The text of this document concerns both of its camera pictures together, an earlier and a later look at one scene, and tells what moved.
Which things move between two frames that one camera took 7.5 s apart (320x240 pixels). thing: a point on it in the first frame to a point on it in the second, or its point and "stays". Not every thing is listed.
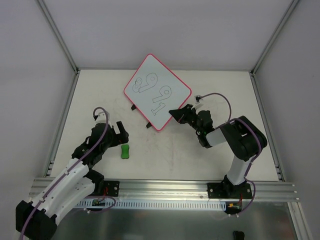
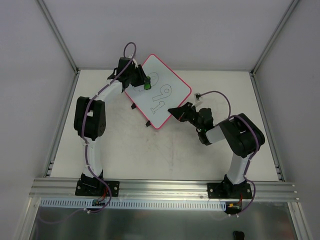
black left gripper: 116,137 to 139,78
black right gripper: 188,115 stays
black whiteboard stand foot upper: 133,107 stays
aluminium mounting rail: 181,189 stays
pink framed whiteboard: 154,90 stays
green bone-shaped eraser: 125,151 to 147,85
